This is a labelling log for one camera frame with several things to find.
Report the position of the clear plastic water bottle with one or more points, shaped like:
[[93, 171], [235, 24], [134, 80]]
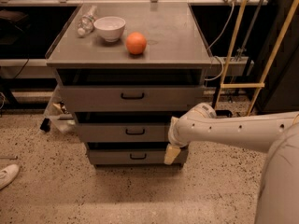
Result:
[[86, 22]]

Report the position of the grey power strip box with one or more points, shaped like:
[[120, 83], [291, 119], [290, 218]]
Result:
[[235, 68]]

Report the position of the grey drawer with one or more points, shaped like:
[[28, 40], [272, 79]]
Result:
[[130, 98], [113, 133], [126, 156]]

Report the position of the grey top drawer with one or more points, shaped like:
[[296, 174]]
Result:
[[130, 98]]

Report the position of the metal cane tip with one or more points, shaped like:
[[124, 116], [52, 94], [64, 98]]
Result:
[[8, 157]]

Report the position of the clear plastic bin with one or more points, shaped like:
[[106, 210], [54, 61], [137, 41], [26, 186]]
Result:
[[57, 113]]

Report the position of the grey bottom drawer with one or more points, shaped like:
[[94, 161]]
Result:
[[126, 156]]

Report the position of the orange fruit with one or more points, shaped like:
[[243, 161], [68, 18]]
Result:
[[136, 43]]

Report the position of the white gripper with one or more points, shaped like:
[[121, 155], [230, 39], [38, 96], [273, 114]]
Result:
[[174, 135]]

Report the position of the white sneaker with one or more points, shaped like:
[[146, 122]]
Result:
[[8, 174]]

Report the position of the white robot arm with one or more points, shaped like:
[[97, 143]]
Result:
[[277, 135]]

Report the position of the grey drawer cabinet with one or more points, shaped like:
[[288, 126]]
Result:
[[175, 56]]

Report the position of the white ceramic bowl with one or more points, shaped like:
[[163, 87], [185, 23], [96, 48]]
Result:
[[110, 28]]

